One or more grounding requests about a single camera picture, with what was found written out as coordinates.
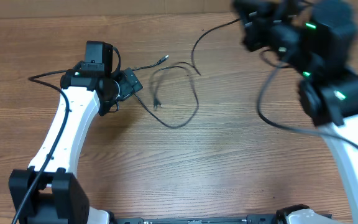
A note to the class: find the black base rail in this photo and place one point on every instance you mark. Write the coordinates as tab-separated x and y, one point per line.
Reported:
250	219

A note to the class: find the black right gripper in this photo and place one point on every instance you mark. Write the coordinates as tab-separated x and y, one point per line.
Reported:
260	27

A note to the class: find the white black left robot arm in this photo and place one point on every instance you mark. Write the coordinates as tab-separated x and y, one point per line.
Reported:
48	191

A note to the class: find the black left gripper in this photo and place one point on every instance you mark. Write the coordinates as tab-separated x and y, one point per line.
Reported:
128	88

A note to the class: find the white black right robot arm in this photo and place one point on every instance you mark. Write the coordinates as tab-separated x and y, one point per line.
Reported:
318	50

